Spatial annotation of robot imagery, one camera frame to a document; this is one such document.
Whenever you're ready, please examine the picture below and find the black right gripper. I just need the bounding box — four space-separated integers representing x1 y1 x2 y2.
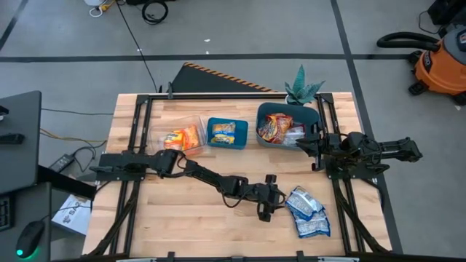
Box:
296 122 343 172

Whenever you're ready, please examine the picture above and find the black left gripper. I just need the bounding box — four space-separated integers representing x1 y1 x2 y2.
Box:
247 174 287 223

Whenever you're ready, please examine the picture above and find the red Maruchan noodle pack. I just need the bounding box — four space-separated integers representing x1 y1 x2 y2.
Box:
264 113 294 145
257 122 275 143

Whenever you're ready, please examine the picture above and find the blue Maruchan noodle pack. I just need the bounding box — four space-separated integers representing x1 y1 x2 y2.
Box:
293 209 331 239
211 122 237 145
285 186 325 221

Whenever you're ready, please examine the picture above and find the orange Maruchan noodle pack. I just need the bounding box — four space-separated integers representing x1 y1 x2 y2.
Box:
162 130 185 151
181 124 202 151

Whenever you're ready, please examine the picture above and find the large teal bin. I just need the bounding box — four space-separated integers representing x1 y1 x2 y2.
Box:
255 102 322 152

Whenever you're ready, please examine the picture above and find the green artificial plant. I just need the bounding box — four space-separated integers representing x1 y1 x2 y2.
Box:
284 64 325 106

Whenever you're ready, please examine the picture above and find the small teal bin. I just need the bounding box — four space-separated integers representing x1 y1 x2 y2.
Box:
206 116 250 151

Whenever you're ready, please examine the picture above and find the clear plastic bin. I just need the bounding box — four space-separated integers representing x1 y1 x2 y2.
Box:
148 114 208 156

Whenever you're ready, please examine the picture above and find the orange shop vacuum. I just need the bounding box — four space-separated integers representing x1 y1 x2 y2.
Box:
376 25 466 106

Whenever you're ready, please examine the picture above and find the black case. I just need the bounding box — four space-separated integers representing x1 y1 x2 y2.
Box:
418 0 466 27

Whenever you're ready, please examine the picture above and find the white printed booklet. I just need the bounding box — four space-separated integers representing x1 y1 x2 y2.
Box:
51 194 92 236

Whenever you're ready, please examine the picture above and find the black power adapter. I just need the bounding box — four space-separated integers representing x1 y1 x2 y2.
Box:
48 154 76 173

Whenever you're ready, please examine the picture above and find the black computer mouse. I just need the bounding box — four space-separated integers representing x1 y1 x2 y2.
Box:
15 220 47 259

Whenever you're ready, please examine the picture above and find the dark grey desk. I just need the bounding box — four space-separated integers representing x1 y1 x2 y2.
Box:
0 90 98 262

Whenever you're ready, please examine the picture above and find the black keyboard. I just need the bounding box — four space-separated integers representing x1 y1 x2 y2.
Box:
0 194 15 233

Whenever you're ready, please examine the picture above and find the black remote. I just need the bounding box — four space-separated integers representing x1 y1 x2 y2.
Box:
0 133 25 146

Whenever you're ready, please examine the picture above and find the black striped cable ramp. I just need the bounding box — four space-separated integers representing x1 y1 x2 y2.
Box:
170 61 280 94

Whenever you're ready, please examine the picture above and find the black aluminium rig frame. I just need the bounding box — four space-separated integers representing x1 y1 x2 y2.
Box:
82 92 401 262

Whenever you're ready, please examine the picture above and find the black floor cable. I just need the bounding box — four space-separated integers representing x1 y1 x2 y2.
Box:
115 0 161 94

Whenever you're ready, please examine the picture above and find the yellow floor cable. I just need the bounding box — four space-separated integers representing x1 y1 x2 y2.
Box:
39 129 109 144

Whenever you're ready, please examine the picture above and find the coiled black cable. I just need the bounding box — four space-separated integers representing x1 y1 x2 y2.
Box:
141 0 170 25

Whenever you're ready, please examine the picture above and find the white power cord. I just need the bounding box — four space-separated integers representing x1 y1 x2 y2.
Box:
83 0 117 18

